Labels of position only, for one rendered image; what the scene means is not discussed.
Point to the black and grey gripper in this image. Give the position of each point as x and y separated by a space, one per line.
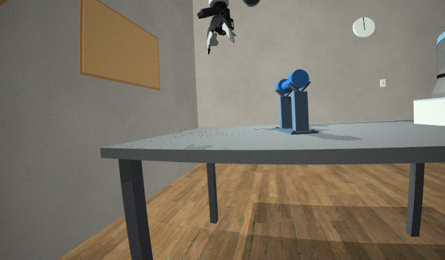
220 23

